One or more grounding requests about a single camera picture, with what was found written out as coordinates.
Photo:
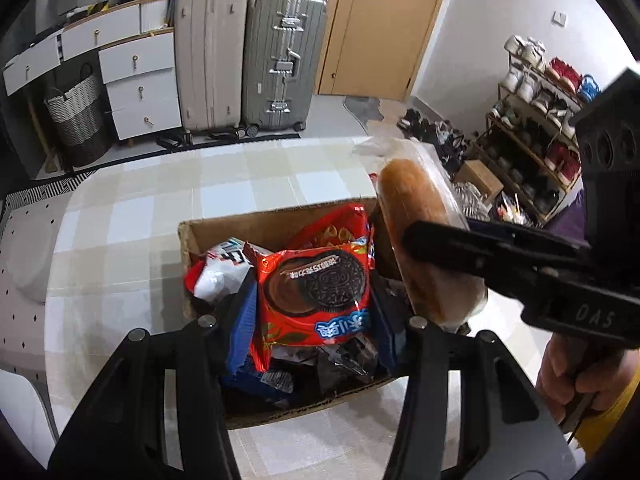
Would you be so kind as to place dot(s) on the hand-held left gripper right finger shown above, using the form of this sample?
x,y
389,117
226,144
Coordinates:
x,y
385,330

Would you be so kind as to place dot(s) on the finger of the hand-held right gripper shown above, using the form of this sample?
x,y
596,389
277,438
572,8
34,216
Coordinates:
x,y
495,231
450,247

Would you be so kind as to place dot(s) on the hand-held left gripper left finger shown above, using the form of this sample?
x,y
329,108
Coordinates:
x,y
240,330

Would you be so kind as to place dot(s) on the white red noodle snack packet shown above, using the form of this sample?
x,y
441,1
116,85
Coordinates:
x,y
220,275

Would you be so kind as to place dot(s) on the blue snack packet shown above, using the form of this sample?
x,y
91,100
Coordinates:
x,y
265,385

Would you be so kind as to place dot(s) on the bread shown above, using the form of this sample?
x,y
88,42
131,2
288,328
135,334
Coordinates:
x,y
415,190

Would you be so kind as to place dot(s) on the red chocolate cookie packet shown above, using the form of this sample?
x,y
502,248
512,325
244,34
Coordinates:
x,y
310,320

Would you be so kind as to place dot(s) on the brown cardboard box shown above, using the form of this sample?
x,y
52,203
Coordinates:
x,y
235,227

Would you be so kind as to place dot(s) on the red cone snack packet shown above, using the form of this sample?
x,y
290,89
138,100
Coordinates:
x,y
330,227

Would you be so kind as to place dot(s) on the person's right forearm yellow sleeve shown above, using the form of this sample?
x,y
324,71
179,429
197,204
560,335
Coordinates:
x,y
615,425

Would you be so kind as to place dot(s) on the person's right hand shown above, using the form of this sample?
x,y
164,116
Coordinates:
x,y
552,370

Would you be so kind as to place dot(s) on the clear plastic bag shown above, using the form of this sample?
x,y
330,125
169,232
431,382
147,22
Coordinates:
x,y
515,210

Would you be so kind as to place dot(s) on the purple bag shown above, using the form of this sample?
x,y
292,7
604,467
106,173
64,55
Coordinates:
x,y
570,220

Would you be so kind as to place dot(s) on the small cardboard box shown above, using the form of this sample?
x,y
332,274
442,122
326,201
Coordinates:
x,y
477,177

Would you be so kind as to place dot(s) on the wooden shoe rack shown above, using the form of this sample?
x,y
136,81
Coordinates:
x,y
525,152

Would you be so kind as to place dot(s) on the pile of dark shoes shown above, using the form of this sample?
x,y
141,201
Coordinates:
x,y
435,135

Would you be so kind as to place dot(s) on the grey door mat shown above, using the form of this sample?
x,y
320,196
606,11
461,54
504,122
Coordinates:
x,y
365,110

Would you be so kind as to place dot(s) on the black white patterned rug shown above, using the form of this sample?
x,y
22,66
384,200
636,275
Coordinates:
x,y
20,325

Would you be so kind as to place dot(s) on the round beige stool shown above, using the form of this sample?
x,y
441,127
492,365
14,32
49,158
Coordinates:
x,y
30,255

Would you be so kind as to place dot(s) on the wooden door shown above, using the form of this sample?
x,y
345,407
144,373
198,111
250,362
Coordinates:
x,y
380,35

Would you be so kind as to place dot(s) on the white chair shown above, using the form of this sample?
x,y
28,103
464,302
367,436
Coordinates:
x,y
20,410

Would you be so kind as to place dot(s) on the silver suitcase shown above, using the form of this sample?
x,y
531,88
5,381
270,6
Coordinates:
x,y
280,60

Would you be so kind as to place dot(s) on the white drawer dresser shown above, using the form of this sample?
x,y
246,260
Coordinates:
x,y
135,85

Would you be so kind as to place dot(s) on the grey white woven basket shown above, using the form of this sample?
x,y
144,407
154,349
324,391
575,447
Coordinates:
x,y
77,115

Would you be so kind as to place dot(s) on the white suitcase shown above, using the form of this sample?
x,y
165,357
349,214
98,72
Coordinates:
x,y
210,60

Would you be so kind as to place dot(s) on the yellow black tape roll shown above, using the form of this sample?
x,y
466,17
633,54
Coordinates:
x,y
98,8

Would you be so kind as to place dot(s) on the white light switch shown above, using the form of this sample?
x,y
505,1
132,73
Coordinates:
x,y
560,18

